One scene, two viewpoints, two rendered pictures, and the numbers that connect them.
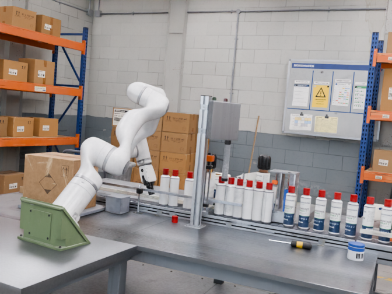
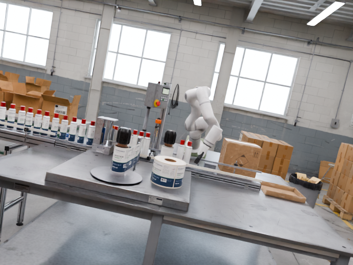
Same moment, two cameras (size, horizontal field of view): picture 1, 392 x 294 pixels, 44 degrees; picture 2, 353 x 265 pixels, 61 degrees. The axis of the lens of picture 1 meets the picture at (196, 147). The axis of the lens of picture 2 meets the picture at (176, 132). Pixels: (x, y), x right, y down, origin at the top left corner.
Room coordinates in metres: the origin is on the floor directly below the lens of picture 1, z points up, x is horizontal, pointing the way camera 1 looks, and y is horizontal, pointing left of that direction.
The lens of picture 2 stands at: (4.83, -0.79, 1.45)
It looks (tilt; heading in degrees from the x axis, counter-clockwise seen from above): 8 degrees down; 159
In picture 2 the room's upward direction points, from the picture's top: 12 degrees clockwise
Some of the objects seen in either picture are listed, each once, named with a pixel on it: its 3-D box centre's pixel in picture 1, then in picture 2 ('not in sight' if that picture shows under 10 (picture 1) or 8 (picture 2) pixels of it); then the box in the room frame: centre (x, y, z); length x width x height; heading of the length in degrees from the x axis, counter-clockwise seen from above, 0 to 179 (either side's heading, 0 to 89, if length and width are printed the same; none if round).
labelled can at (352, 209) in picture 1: (352, 215); (63, 128); (2.29, -0.77, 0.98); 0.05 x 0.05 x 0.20
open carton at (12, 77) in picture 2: not in sight; (4, 80); (-1.91, -1.94, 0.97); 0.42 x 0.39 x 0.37; 151
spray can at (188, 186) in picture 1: (188, 190); not in sight; (2.64, 0.02, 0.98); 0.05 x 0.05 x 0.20
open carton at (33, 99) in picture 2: not in sight; (32, 100); (0.59, -1.18, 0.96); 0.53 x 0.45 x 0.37; 155
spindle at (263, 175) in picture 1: (262, 177); (121, 151); (3.09, -0.44, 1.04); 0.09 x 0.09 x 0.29
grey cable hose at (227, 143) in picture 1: (226, 160); (146, 118); (2.45, -0.16, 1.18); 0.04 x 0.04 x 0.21
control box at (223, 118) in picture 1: (220, 120); (157, 95); (2.48, -0.11, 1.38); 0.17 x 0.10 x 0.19; 122
